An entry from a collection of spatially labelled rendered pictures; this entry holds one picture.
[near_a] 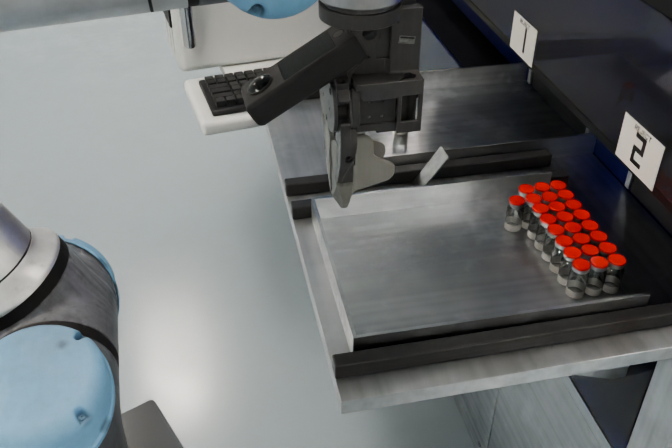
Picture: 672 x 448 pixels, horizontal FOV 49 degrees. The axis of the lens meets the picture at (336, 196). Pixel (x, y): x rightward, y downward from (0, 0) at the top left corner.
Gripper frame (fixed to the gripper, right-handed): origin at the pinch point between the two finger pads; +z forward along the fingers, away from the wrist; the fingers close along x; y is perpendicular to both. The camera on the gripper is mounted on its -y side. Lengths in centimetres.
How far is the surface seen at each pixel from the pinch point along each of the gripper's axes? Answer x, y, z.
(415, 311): -0.2, 9.3, 17.4
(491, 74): 54, 39, 16
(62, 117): 226, -67, 106
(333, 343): -3.0, -0.9, 17.7
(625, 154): 9.1, 38.1, 5.4
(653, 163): 3.7, 38.1, 3.4
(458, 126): 40, 29, 17
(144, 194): 162, -34, 106
